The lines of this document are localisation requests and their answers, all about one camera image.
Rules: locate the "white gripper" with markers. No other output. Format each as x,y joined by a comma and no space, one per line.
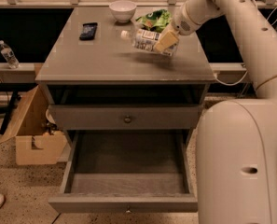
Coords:
182,25

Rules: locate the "clear plastic water bottle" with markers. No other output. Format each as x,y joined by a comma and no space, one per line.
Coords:
146,40

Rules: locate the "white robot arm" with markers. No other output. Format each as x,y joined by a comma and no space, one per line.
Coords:
236,149

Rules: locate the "grey drawer cabinet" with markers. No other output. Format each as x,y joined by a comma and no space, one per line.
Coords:
110,71

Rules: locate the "closed grey upper drawer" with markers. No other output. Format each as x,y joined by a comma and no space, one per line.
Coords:
121,117

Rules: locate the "upright water bottle on ledge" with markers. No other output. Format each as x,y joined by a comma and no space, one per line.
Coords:
9,55

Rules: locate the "open grey bottom drawer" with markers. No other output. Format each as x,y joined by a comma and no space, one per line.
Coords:
126,172

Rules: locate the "green chip bag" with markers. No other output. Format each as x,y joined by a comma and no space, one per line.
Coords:
155,21

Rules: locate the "white ceramic bowl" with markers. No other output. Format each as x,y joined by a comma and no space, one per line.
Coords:
122,10

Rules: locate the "cardboard box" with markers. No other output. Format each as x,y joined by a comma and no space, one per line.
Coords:
28,126

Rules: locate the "black pole left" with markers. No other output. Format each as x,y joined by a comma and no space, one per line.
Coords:
10,108

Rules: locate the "grey horizontal ledge rail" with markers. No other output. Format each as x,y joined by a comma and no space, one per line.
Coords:
226,73

